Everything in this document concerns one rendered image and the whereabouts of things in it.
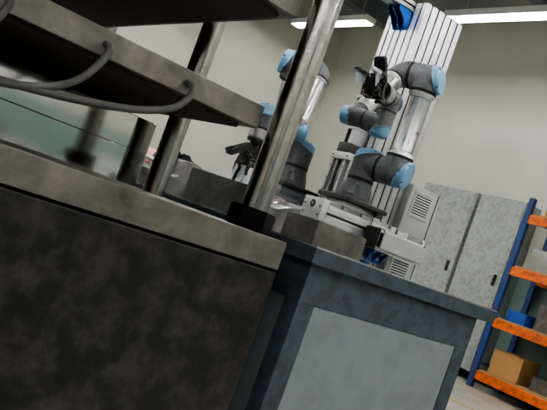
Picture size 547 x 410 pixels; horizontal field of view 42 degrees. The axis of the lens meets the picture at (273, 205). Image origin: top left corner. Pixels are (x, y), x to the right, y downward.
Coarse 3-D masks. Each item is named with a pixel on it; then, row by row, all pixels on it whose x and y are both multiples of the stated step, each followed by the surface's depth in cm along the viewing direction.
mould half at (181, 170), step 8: (176, 160) 263; (184, 160) 259; (144, 168) 252; (176, 168) 260; (184, 168) 258; (200, 168) 262; (144, 176) 251; (176, 176) 258; (184, 176) 258; (168, 184) 255; (176, 184) 257; (184, 184) 259; (168, 192) 256; (176, 192) 258
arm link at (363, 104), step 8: (400, 64) 303; (408, 64) 302; (392, 72) 300; (400, 72) 301; (392, 80) 299; (400, 80) 301; (360, 104) 285; (368, 104) 286; (376, 104) 290; (344, 112) 283; (352, 112) 281; (360, 112) 280; (344, 120) 284; (352, 120) 282; (360, 120) 280
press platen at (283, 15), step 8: (264, 0) 147; (272, 0) 147; (280, 0) 148; (288, 0) 149; (296, 0) 151; (272, 8) 151; (280, 8) 149; (288, 8) 150; (296, 8) 151; (280, 16) 154; (288, 16) 152; (296, 16) 151; (136, 24) 213; (144, 24) 209; (152, 24) 206; (160, 24) 202
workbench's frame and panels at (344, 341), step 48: (288, 240) 161; (288, 288) 159; (336, 288) 161; (384, 288) 170; (288, 336) 155; (336, 336) 164; (384, 336) 174; (432, 336) 184; (240, 384) 162; (288, 384) 158; (336, 384) 167; (384, 384) 177; (432, 384) 188
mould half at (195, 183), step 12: (192, 168) 239; (192, 180) 238; (204, 180) 235; (216, 180) 232; (228, 180) 230; (192, 192) 237; (204, 192) 234; (216, 192) 231; (228, 192) 228; (240, 192) 226; (204, 204) 233; (216, 204) 230; (228, 204) 227; (276, 204) 246; (276, 216) 239; (276, 228) 241
